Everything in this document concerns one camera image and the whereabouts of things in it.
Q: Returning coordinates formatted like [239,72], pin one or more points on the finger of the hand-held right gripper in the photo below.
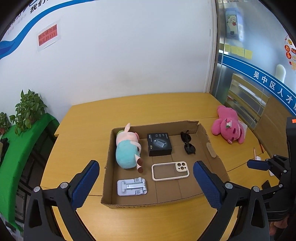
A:
[257,165]
[266,184]

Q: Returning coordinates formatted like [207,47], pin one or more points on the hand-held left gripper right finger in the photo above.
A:
[207,185]

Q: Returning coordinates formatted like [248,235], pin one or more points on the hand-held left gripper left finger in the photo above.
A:
[84,183]

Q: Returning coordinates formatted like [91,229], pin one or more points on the beige clear phone case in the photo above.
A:
[181,167]

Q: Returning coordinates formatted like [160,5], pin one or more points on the brown cardboard box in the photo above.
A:
[168,190]

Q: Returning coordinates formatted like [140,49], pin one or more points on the black sunglasses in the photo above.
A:
[189,149]

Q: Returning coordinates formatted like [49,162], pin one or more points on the grey folding phone stand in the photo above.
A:
[129,187]

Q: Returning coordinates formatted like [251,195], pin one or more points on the pink pig plush toy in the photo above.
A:
[126,153]

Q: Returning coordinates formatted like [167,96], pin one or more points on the black product box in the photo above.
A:
[159,144]

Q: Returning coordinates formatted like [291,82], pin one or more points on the pink bear plush toy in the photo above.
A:
[227,132]

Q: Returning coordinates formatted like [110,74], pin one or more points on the wooden desk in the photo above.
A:
[76,139]

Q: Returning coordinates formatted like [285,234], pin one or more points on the black metal rack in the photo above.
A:
[34,166]

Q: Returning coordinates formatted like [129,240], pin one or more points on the large potted plant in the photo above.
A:
[29,109]

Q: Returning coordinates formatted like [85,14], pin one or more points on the small potted plant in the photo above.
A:
[4,122]

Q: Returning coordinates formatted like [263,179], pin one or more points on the row of yellow sticky notes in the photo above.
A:
[238,50]

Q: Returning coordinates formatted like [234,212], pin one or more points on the glass partition with blue band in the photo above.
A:
[254,34]

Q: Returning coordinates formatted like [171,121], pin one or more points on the cartoon sheep sticker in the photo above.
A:
[233,23]

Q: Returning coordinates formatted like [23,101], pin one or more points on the red paper sign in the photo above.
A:
[48,37]

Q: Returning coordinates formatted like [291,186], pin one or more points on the blue wave wall decal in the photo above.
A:
[25,30]

